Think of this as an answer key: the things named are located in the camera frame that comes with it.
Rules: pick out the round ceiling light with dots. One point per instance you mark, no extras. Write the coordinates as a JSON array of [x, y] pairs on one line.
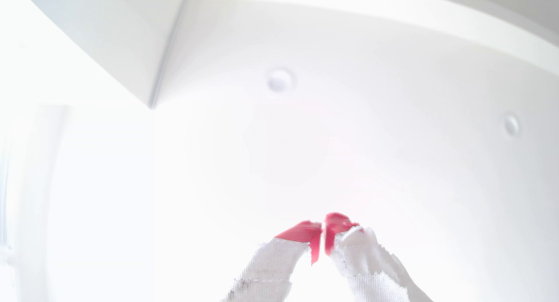
[[280, 80], [511, 125]]

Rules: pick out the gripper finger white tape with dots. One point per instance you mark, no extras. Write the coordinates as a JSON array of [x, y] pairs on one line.
[[371, 267], [270, 267]]

